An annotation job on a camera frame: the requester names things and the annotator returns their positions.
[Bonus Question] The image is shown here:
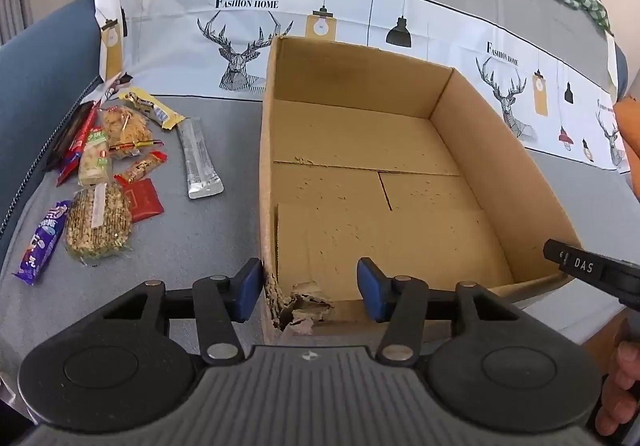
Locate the cardboard box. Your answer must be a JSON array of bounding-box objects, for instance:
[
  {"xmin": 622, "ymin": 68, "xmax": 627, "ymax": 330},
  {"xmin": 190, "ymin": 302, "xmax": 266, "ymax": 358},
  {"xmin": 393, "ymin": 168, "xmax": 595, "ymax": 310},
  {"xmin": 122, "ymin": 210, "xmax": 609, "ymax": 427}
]
[{"xmin": 259, "ymin": 36, "xmax": 583, "ymax": 346}]

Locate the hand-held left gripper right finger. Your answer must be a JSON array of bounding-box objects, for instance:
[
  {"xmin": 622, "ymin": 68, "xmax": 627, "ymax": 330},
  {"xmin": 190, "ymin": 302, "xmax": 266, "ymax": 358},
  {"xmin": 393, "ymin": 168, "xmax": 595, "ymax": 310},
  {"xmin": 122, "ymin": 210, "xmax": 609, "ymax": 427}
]
[{"xmin": 356, "ymin": 258, "xmax": 522, "ymax": 367}]

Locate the dark snack packet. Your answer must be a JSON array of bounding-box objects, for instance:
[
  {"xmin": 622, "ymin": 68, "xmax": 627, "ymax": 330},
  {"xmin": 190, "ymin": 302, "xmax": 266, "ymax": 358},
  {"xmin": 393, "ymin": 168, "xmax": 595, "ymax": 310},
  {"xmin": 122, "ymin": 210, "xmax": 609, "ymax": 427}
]
[{"xmin": 41, "ymin": 100, "xmax": 96, "ymax": 173}]

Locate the green label pastry packet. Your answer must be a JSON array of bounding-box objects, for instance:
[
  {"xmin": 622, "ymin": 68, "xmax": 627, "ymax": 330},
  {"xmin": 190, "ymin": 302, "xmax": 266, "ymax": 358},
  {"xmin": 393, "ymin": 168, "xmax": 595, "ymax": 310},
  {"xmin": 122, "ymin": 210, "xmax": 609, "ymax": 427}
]
[{"xmin": 77, "ymin": 126, "xmax": 111, "ymax": 187}]

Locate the small white dark packet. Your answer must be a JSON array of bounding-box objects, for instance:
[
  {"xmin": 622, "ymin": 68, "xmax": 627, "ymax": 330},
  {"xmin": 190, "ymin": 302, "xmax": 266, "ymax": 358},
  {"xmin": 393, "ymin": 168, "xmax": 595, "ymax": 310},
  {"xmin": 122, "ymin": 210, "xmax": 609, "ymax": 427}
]
[{"xmin": 100, "ymin": 72, "xmax": 135, "ymax": 101}]

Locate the grey deer printed cloth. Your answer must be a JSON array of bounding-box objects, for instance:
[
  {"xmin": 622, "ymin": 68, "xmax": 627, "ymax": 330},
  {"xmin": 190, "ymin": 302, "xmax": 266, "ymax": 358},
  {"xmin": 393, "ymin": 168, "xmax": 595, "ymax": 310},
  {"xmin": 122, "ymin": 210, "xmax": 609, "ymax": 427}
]
[{"xmin": 0, "ymin": 0, "xmax": 632, "ymax": 392}]

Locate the red square packet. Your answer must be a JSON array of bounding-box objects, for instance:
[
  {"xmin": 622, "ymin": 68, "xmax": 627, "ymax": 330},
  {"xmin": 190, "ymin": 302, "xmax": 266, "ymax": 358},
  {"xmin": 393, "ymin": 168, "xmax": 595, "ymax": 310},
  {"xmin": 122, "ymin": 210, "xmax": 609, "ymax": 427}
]
[{"xmin": 114, "ymin": 173, "xmax": 165, "ymax": 223}]

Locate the round seed cake packet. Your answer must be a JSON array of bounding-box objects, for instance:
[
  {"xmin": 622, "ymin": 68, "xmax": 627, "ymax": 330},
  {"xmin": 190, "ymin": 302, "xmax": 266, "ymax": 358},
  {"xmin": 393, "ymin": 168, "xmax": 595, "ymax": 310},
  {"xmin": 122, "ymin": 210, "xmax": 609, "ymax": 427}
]
[{"xmin": 65, "ymin": 181, "xmax": 134, "ymax": 263}]

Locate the clear bag of yellow chips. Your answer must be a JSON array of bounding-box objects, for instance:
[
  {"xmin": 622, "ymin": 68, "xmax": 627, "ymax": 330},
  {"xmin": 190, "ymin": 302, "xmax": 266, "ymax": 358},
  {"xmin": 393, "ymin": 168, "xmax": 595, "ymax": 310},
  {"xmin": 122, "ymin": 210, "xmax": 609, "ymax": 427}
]
[{"xmin": 100, "ymin": 103, "xmax": 164, "ymax": 161}]

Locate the yellow candy bar packet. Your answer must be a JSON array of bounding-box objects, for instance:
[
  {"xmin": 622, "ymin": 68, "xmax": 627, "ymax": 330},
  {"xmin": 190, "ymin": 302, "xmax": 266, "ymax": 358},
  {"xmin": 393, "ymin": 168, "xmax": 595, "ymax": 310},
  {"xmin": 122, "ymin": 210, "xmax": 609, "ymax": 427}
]
[{"xmin": 118, "ymin": 88, "xmax": 187, "ymax": 131}]

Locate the purple chocolate bar packet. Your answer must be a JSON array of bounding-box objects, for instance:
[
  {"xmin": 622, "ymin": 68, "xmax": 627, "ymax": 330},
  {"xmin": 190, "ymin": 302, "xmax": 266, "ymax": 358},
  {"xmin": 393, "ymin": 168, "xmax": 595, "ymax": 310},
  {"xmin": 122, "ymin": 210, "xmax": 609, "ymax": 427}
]
[{"xmin": 12, "ymin": 200, "xmax": 72, "ymax": 287}]

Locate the person's right hand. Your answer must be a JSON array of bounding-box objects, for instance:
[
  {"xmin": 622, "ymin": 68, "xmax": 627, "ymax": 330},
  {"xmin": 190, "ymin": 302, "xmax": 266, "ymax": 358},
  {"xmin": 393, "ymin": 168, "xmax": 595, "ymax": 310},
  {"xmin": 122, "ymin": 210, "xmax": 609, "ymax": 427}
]
[{"xmin": 594, "ymin": 340, "xmax": 640, "ymax": 437}]

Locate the small orange snack bar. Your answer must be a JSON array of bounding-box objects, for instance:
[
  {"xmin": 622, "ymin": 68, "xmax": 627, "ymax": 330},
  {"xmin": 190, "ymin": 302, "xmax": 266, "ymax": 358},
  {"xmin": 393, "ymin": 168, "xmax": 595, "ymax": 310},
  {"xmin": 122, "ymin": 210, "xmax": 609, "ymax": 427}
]
[{"xmin": 117, "ymin": 151, "xmax": 168, "ymax": 184}]

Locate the silver stick packet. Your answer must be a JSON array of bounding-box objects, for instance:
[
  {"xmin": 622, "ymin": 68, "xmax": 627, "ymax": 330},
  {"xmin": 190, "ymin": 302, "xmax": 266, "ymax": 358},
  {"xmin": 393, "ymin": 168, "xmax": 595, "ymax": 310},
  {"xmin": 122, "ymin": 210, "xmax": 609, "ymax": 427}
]
[{"xmin": 176, "ymin": 117, "xmax": 224, "ymax": 200}]

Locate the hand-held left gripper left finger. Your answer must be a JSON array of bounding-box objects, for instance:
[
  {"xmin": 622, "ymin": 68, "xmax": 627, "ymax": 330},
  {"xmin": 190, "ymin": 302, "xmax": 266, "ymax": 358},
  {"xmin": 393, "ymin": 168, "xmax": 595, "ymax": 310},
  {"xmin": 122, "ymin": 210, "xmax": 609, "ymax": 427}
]
[{"xmin": 100, "ymin": 258, "xmax": 264, "ymax": 367}]

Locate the orange cushion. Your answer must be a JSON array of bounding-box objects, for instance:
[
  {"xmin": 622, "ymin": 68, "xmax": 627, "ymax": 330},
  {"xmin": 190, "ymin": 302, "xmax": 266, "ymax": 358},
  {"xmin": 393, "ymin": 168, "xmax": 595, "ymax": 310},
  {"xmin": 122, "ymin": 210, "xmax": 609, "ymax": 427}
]
[{"xmin": 612, "ymin": 96, "xmax": 640, "ymax": 199}]

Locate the long red snack packet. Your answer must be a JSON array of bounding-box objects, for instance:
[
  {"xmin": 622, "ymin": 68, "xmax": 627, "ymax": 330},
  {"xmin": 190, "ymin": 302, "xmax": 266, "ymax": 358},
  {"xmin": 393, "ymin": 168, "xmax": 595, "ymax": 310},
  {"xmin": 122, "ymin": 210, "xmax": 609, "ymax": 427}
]
[{"xmin": 56, "ymin": 100, "xmax": 101, "ymax": 187}]

